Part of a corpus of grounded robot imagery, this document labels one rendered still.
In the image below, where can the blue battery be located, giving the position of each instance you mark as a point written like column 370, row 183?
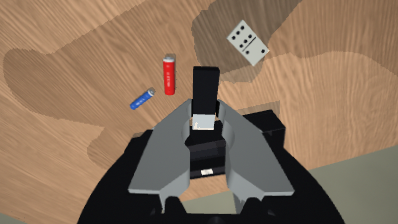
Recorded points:
column 147, row 95

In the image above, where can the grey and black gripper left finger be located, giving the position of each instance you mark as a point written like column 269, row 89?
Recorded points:
column 154, row 167

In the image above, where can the white domino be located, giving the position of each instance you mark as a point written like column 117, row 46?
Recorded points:
column 247, row 43

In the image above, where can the black rack of bins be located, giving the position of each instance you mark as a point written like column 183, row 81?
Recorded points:
column 208, row 159

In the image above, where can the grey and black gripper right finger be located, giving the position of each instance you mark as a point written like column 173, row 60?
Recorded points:
column 258, row 166

